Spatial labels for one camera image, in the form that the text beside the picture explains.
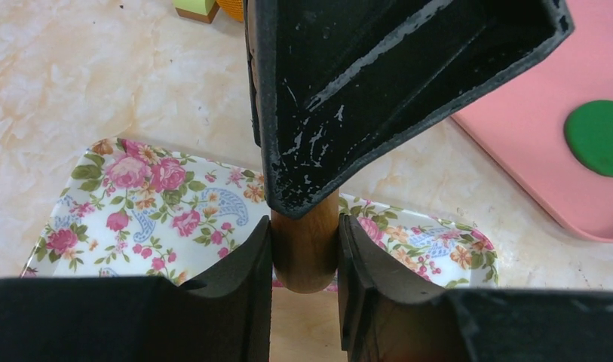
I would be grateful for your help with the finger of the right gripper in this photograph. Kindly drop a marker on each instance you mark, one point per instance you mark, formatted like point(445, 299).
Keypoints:
point(335, 85)

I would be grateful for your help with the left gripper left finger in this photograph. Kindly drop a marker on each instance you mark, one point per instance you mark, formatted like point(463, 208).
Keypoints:
point(222, 314)

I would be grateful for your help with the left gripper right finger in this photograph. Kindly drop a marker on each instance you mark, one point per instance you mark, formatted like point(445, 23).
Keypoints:
point(389, 313)

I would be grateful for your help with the wooden rolling pin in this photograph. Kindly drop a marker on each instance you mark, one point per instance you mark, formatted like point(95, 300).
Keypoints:
point(306, 245)

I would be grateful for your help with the green dough disc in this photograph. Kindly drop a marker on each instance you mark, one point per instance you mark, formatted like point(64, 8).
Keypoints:
point(588, 132)

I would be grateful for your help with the orange toy carrot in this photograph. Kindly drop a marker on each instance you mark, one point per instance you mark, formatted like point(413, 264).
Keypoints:
point(233, 8)

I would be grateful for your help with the floral rectangular tray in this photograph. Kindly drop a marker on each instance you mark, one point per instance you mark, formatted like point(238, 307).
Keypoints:
point(130, 208)

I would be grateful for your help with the yellow-green block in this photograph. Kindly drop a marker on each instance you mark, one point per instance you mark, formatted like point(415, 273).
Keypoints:
point(198, 10)

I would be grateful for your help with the pink plastic tray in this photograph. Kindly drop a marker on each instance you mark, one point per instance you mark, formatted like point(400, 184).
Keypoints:
point(521, 124)

